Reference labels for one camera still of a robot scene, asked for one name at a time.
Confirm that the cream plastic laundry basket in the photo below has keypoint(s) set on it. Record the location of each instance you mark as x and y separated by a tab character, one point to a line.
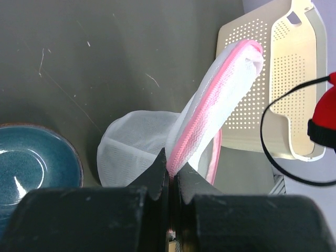
294	42

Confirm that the blue ceramic bowl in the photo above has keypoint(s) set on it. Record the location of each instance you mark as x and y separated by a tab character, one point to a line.
34	157

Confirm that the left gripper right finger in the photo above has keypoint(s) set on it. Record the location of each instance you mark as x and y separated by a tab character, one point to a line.
208	220

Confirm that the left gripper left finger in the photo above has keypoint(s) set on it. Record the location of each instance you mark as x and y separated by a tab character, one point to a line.
131	218

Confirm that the white mesh laundry bag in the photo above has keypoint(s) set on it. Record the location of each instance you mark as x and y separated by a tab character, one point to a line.
131	143

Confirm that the red and black bra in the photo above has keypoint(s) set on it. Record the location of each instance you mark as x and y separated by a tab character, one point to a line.
321	127

